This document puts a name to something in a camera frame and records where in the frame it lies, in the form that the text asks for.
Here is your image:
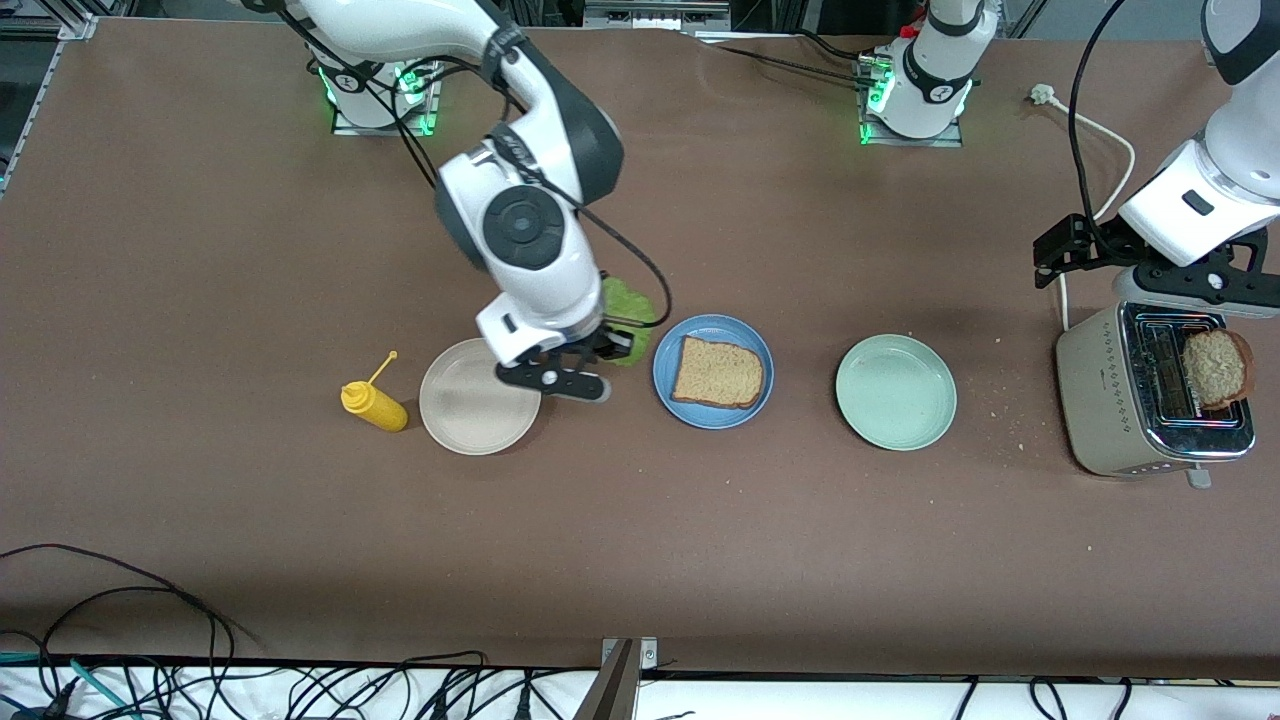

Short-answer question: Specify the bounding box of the green lettuce leaf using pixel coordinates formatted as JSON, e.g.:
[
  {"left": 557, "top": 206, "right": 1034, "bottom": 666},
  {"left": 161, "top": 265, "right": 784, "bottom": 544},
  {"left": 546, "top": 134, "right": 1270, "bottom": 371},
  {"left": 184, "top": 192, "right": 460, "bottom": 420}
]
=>
[{"left": 598, "top": 277, "right": 659, "bottom": 368}]

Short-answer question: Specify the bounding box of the brown bread slice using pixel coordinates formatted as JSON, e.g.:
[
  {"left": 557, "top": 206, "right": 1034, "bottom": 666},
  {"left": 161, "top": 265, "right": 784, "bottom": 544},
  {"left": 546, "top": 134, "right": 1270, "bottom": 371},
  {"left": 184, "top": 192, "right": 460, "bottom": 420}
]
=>
[
  {"left": 670, "top": 335, "right": 767, "bottom": 410},
  {"left": 1183, "top": 328, "right": 1257, "bottom": 412}
]

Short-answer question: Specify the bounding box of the yellow mustard squeeze bottle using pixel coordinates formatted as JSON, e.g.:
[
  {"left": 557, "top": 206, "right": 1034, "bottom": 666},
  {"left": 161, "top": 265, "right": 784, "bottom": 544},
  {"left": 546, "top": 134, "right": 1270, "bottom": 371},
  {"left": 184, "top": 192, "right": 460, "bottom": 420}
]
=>
[{"left": 340, "top": 350, "right": 410, "bottom": 433}]

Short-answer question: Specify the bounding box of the blue plate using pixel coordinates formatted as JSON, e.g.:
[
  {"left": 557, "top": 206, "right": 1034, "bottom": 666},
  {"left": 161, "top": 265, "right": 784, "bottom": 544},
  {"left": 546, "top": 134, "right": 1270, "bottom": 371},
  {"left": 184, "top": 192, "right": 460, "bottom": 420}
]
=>
[{"left": 652, "top": 314, "right": 775, "bottom": 431}]

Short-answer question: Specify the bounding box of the beige plate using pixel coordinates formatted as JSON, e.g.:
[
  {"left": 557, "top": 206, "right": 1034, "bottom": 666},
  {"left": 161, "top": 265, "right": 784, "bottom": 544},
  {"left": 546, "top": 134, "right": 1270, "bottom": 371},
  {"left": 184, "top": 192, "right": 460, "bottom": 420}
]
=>
[{"left": 418, "top": 337, "right": 543, "bottom": 457}]

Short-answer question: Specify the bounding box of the pale green plate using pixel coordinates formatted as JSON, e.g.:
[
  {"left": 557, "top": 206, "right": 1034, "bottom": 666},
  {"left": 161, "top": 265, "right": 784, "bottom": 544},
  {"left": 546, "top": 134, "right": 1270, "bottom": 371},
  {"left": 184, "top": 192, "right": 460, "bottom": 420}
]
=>
[{"left": 835, "top": 333, "right": 959, "bottom": 452}]

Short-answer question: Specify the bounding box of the silver beige toaster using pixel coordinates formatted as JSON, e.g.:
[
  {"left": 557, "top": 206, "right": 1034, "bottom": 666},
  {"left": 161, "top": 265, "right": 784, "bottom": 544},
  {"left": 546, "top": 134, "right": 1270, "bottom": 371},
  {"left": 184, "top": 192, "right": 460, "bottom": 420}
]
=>
[{"left": 1055, "top": 300, "right": 1257, "bottom": 490}]

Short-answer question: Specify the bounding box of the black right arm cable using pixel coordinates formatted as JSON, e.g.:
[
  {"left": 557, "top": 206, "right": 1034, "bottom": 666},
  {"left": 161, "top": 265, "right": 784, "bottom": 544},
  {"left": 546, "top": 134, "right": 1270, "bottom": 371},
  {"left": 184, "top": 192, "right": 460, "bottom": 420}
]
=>
[{"left": 270, "top": 0, "right": 673, "bottom": 331}]

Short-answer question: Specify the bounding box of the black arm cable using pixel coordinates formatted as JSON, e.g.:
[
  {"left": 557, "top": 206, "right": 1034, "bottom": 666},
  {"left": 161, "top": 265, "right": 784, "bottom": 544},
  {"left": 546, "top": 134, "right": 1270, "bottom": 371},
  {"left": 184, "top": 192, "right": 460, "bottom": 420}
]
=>
[
  {"left": 270, "top": 0, "right": 673, "bottom": 331},
  {"left": 1066, "top": 0, "right": 1126, "bottom": 229}
]

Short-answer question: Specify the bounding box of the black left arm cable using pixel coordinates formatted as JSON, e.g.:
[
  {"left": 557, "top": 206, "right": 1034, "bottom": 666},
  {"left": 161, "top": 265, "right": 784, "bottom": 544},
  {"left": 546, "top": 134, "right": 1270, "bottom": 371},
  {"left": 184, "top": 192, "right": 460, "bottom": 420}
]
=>
[{"left": 1066, "top": 0, "right": 1126, "bottom": 229}]

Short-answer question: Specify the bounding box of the white toaster power cord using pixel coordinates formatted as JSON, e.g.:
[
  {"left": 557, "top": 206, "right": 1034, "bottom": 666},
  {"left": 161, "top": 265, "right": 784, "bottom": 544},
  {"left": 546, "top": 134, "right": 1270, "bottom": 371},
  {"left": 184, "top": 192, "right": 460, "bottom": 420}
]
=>
[{"left": 1030, "top": 84, "right": 1138, "bottom": 331}]

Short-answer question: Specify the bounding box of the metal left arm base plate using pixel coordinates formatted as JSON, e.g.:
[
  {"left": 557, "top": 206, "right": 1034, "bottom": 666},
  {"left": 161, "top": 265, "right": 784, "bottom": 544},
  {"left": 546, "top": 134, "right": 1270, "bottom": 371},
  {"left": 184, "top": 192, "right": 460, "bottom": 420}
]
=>
[{"left": 856, "top": 52, "right": 966, "bottom": 149}]

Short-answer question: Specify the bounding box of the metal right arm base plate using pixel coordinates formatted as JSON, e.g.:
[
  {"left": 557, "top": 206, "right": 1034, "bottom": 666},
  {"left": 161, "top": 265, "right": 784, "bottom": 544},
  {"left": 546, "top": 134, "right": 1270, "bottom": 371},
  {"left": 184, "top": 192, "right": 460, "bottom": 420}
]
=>
[{"left": 330, "top": 40, "right": 443, "bottom": 137}]

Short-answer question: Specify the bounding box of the small metal corner bracket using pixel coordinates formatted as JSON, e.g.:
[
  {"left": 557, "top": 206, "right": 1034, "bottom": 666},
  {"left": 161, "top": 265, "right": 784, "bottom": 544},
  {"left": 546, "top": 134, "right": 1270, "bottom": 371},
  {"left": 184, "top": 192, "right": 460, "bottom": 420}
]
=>
[{"left": 601, "top": 637, "right": 660, "bottom": 671}]

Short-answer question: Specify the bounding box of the black base cable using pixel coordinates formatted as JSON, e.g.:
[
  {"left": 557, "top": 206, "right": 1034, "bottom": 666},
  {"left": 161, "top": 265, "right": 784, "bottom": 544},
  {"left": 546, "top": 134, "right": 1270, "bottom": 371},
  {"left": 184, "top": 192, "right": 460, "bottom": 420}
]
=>
[
  {"left": 715, "top": 44, "right": 881, "bottom": 87},
  {"left": 795, "top": 28, "right": 886, "bottom": 63}
]

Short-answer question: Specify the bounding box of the aluminium rail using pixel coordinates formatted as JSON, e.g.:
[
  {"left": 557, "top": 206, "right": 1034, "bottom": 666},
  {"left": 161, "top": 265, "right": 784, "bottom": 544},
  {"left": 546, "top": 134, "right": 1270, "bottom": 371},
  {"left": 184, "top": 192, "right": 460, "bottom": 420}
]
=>
[{"left": 583, "top": 0, "right": 733, "bottom": 31}]

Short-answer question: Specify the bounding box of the grey frame post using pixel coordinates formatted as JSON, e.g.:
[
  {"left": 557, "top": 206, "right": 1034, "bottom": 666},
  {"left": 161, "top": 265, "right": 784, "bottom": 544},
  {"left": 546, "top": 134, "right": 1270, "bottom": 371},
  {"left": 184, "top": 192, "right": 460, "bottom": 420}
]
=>
[{"left": 573, "top": 640, "right": 641, "bottom": 720}]

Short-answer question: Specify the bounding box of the long black looped cable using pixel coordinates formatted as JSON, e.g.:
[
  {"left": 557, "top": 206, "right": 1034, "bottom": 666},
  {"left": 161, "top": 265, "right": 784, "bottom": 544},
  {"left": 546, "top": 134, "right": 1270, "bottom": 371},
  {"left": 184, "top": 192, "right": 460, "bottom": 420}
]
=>
[{"left": 0, "top": 543, "right": 263, "bottom": 691}]

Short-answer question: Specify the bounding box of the teal cable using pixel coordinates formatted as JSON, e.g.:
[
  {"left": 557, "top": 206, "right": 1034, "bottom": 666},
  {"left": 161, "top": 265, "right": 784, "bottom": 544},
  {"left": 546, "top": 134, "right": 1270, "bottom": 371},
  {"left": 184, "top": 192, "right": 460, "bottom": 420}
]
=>
[{"left": 0, "top": 652, "right": 136, "bottom": 720}]

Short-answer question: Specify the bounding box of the aluminium table edge frame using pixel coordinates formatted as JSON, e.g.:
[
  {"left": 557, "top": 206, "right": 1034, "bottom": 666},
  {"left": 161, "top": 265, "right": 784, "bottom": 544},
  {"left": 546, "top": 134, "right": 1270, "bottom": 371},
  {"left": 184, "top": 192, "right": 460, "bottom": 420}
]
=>
[{"left": 0, "top": 12, "right": 98, "bottom": 196}]

